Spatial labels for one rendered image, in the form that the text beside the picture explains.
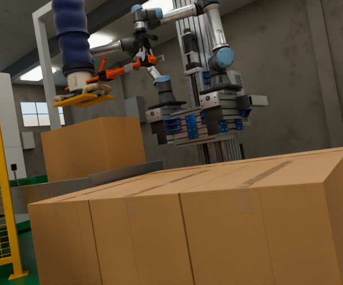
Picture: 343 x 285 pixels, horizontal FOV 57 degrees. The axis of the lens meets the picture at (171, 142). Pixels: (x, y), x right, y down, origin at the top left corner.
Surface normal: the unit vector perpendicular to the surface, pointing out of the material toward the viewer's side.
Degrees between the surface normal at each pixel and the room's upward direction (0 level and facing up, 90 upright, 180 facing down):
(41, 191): 90
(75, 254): 90
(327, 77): 90
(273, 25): 90
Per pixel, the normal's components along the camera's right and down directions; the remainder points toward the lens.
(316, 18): -0.62, 0.09
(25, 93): 0.77, -0.15
